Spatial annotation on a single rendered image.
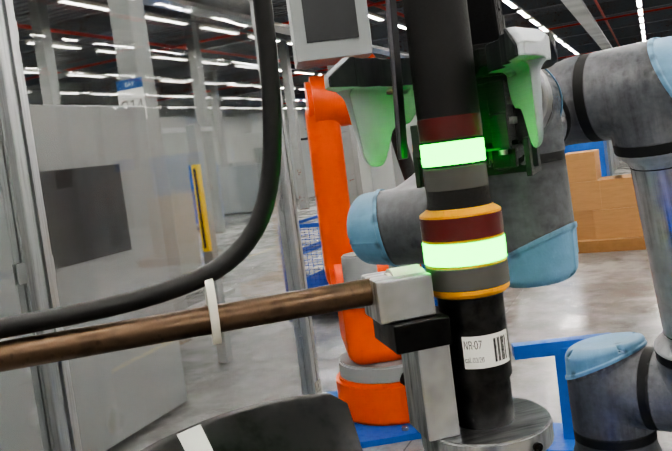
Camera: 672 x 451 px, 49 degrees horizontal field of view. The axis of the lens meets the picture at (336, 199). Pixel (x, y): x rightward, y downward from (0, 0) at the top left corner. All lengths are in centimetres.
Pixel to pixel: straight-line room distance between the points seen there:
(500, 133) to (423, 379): 15
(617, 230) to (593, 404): 855
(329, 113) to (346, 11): 59
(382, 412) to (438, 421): 400
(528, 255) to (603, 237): 906
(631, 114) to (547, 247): 37
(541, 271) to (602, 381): 52
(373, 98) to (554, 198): 25
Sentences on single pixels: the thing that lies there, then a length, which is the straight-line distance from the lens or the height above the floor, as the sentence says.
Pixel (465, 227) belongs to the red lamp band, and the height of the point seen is 157.
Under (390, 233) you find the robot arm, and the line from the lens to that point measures 70.
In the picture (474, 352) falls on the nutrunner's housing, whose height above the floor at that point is 150.
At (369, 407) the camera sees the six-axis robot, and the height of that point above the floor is 15.
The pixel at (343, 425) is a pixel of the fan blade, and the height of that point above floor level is 142.
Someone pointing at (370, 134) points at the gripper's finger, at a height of 162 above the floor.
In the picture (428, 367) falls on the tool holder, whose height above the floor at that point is 150.
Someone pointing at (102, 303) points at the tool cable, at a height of 156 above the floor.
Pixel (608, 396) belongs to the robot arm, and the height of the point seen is 123.
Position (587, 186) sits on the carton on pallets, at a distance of 963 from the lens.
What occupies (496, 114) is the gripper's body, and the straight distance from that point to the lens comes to 45.
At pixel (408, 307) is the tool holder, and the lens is 38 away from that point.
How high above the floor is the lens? 162
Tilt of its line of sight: 4 degrees down
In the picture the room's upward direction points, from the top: 7 degrees counter-clockwise
